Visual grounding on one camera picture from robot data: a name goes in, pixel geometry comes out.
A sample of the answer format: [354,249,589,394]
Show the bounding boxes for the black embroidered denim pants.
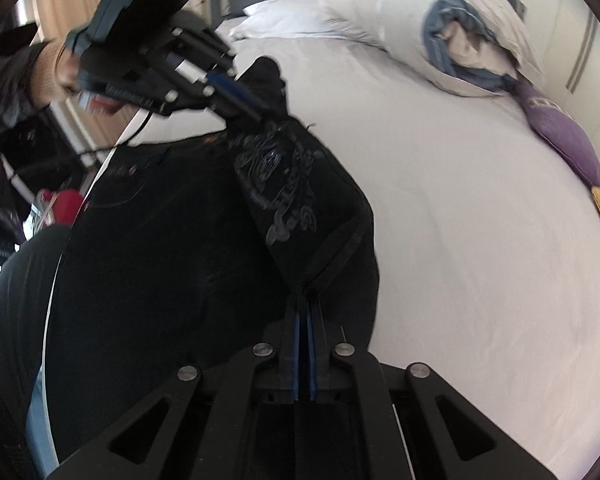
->
[45,55,383,467]

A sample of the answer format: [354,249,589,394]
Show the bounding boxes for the left forearm dark sleeve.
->
[0,23,68,135]

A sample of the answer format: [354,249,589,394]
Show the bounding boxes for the blue and beige clothing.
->
[422,0,517,92]

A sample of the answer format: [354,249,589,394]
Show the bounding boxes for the person's left hand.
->
[55,44,124,116]

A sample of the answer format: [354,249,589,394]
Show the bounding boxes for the small white pillow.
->
[228,0,347,41]

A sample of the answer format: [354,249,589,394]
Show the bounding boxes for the red object on floor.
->
[38,188,84,226]

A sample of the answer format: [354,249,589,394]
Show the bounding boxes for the large white pillow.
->
[318,0,544,98]

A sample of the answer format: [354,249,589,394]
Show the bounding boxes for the white bed mattress sheet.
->
[126,14,600,480]

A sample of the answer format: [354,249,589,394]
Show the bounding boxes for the purple cushion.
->
[508,81,600,188]

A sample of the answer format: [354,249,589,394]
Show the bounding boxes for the cream wardrobe with handles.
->
[520,0,600,160]

